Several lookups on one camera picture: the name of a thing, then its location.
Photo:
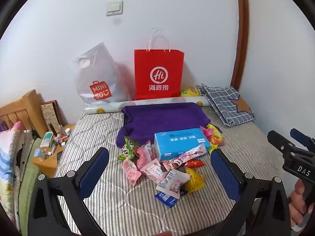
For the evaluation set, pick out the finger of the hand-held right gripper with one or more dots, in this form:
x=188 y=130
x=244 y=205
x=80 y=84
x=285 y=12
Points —
x=301 y=139
x=280 y=141

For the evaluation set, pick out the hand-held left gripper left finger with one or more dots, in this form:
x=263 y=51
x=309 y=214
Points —
x=96 y=169

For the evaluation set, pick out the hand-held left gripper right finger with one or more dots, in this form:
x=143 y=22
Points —
x=225 y=174

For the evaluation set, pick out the small red packet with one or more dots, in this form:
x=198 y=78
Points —
x=195 y=163

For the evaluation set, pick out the pink and yellow candy bag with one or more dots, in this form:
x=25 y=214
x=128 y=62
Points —
x=214 y=139

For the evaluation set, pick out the green snack packet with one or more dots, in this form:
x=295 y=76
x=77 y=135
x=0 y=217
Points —
x=128 y=150

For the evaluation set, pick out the long pink bear packet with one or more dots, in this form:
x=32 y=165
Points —
x=189 y=156

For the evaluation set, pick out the white packet with blue print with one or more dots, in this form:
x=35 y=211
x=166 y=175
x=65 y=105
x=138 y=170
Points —
x=173 y=183

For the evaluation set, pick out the dark blue snack packet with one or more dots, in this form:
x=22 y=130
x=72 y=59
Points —
x=166 y=199

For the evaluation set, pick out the person's right hand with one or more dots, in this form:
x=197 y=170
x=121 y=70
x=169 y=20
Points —
x=297 y=201

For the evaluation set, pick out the yellow snack packet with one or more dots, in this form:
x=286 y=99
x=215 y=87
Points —
x=195 y=180

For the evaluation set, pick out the light pink snack packet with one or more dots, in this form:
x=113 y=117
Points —
x=131 y=173

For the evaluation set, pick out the grey striped bed quilt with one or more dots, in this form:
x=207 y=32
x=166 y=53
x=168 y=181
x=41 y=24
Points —
x=98 y=132

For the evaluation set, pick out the white round jar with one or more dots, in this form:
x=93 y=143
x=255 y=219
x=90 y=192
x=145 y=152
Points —
x=68 y=131

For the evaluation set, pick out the wooden nightstand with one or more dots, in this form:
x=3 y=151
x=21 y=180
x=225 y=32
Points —
x=45 y=164

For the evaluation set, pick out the blue tissue pack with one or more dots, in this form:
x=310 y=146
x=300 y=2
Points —
x=179 y=143

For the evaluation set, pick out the green and white tube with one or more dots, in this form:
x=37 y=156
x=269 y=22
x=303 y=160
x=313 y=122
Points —
x=47 y=139

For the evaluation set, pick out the pink packet with chocolate picture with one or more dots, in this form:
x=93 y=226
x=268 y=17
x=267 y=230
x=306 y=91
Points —
x=153 y=172

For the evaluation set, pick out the small blue box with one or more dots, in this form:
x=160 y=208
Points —
x=39 y=152

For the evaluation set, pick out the patterned wrapping paper roll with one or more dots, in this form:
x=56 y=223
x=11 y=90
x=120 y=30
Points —
x=108 y=107

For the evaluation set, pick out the grey checked folded cloth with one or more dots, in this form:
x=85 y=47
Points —
x=224 y=103

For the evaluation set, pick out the green blanket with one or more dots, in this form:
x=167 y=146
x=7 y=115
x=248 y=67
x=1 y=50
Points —
x=28 y=184

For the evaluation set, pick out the patterned book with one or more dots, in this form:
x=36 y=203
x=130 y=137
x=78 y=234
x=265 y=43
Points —
x=50 y=114

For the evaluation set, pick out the purple towel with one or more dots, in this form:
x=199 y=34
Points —
x=162 y=119

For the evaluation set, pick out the floral pillow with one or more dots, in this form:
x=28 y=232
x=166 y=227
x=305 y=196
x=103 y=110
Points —
x=8 y=167

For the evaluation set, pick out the yellow packet with green label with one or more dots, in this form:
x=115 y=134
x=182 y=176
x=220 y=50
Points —
x=189 y=92

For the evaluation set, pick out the wooden headboard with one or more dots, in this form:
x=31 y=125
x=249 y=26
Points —
x=22 y=110

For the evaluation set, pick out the white plastic shopping bag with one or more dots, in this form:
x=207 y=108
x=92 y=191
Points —
x=98 y=71

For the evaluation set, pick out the red paper bag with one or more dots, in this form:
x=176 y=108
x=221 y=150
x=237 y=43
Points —
x=157 y=64

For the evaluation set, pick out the brown wooden door frame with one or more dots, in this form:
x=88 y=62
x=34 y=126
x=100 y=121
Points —
x=242 y=29

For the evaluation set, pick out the white light switch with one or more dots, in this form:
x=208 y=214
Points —
x=114 y=8

